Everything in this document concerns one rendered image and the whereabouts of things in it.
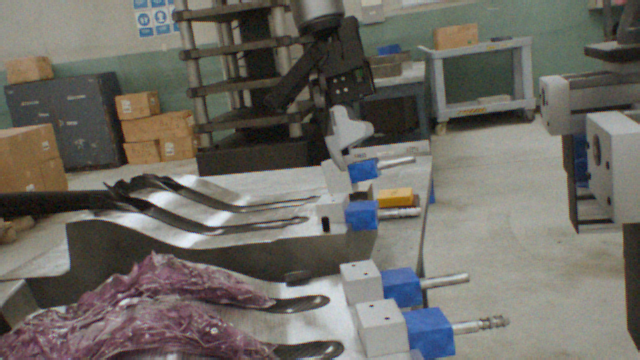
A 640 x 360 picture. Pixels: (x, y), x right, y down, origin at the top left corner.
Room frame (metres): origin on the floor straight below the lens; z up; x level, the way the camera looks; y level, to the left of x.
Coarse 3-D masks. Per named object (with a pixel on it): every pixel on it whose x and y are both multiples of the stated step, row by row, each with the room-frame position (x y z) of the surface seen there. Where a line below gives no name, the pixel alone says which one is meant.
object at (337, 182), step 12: (348, 156) 0.91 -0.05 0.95; (408, 156) 0.88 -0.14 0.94; (324, 168) 0.89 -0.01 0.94; (336, 168) 0.88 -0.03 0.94; (348, 168) 0.88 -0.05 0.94; (360, 168) 0.88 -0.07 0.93; (372, 168) 0.87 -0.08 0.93; (384, 168) 0.88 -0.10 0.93; (336, 180) 0.88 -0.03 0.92; (348, 180) 0.87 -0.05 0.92; (360, 180) 0.87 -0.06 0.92; (336, 192) 0.88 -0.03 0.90; (348, 192) 0.87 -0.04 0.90
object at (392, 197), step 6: (384, 192) 1.10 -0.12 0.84; (390, 192) 1.10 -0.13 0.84; (396, 192) 1.09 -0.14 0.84; (402, 192) 1.08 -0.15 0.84; (408, 192) 1.08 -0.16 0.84; (378, 198) 1.07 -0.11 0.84; (384, 198) 1.07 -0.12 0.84; (390, 198) 1.06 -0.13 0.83; (396, 198) 1.06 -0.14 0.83; (402, 198) 1.06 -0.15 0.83; (408, 198) 1.06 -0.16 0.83; (384, 204) 1.07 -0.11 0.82; (390, 204) 1.06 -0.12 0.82; (396, 204) 1.06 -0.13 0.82; (402, 204) 1.06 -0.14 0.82; (408, 204) 1.06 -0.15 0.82
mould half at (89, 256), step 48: (144, 192) 0.93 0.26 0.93; (288, 192) 1.00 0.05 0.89; (96, 240) 0.80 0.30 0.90; (144, 240) 0.79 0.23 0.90; (192, 240) 0.80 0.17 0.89; (240, 240) 0.77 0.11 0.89; (288, 240) 0.74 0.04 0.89; (336, 240) 0.73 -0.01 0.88; (48, 288) 0.82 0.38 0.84; (96, 288) 0.81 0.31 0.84
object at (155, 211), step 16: (144, 176) 0.99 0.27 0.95; (112, 192) 0.90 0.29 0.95; (128, 192) 0.94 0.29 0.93; (176, 192) 0.98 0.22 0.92; (192, 192) 0.97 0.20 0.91; (96, 208) 0.86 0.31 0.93; (128, 208) 0.84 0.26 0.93; (144, 208) 0.88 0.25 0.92; (160, 208) 0.87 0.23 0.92; (224, 208) 0.95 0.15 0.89; (240, 208) 0.96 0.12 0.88; (256, 208) 0.95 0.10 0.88; (272, 208) 0.91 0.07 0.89; (176, 224) 0.85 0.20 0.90; (192, 224) 0.86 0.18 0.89; (208, 224) 0.86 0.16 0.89; (240, 224) 0.85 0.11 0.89; (256, 224) 0.84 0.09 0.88; (272, 224) 0.83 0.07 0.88; (288, 224) 0.79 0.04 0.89
